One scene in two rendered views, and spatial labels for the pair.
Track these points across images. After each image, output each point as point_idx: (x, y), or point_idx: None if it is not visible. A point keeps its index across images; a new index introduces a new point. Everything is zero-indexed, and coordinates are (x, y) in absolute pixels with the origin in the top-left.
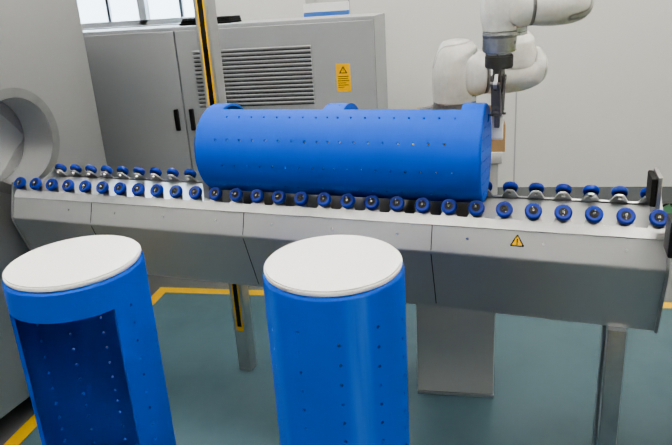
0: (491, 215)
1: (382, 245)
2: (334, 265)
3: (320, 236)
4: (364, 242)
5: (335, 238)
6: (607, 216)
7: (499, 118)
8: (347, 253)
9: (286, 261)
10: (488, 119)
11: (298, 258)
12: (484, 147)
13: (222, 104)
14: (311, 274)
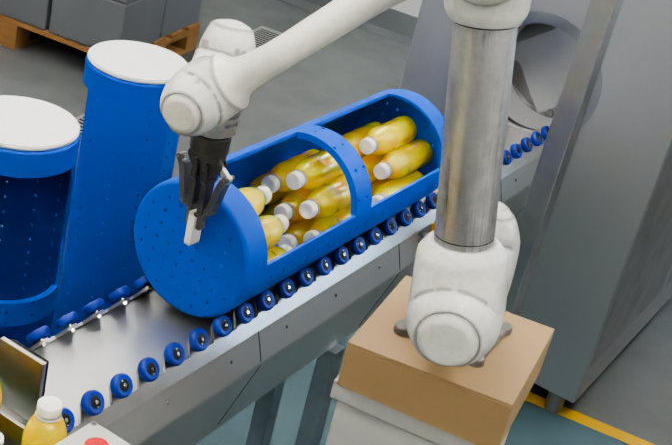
0: (145, 311)
1: (24, 143)
2: (8, 117)
3: (77, 131)
4: (40, 140)
5: (64, 134)
6: (56, 380)
7: (188, 211)
8: (25, 128)
9: (39, 107)
10: (219, 223)
11: (39, 112)
12: (169, 225)
13: (406, 94)
14: (3, 107)
